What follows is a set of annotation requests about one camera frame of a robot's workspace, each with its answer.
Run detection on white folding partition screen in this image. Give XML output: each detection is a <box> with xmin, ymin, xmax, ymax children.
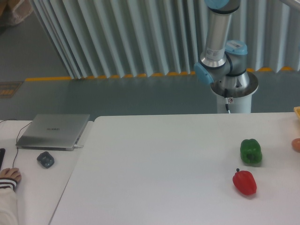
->
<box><xmin>31</xmin><ymin>0</ymin><xmax>300</xmax><ymax>79</ymax></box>

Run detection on silver closed laptop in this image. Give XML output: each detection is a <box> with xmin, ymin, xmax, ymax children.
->
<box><xmin>16</xmin><ymin>114</ymin><xmax>90</xmax><ymax>151</ymax></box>

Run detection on red bell pepper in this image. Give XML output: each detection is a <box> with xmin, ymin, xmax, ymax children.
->
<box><xmin>232</xmin><ymin>168</ymin><xmax>257</xmax><ymax>195</ymax></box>

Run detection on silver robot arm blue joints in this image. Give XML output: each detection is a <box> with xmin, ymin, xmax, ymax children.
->
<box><xmin>193</xmin><ymin>0</ymin><xmax>300</xmax><ymax>85</ymax></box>

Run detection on green bell pepper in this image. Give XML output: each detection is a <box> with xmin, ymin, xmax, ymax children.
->
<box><xmin>240</xmin><ymin>139</ymin><xmax>263</xmax><ymax>164</ymax></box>

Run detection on person's hand on mouse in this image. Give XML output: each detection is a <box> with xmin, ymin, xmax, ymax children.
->
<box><xmin>0</xmin><ymin>168</ymin><xmax>22</xmax><ymax>184</ymax></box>

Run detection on white sleeve striped cuff forearm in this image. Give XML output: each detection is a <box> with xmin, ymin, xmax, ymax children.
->
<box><xmin>0</xmin><ymin>178</ymin><xmax>19</xmax><ymax>225</ymax></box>

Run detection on orange round fruit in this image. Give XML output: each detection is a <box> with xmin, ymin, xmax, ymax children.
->
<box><xmin>291</xmin><ymin>138</ymin><xmax>300</xmax><ymax>152</ymax></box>

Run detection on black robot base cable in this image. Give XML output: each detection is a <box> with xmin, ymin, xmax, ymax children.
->
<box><xmin>224</xmin><ymin>88</ymin><xmax>233</xmax><ymax>114</ymax></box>

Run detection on black keyboard edge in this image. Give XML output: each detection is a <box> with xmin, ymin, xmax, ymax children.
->
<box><xmin>0</xmin><ymin>148</ymin><xmax>6</xmax><ymax>170</ymax></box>

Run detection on black mouse cable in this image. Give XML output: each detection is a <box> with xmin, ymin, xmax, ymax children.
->
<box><xmin>0</xmin><ymin>119</ymin><xmax>36</xmax><ymax>169</ymax></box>

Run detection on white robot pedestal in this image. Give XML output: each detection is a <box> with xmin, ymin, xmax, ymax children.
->
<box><xmin>210</xmin><ymin>71</ymin><xmax>258</xmax><ymax>113</ymax></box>

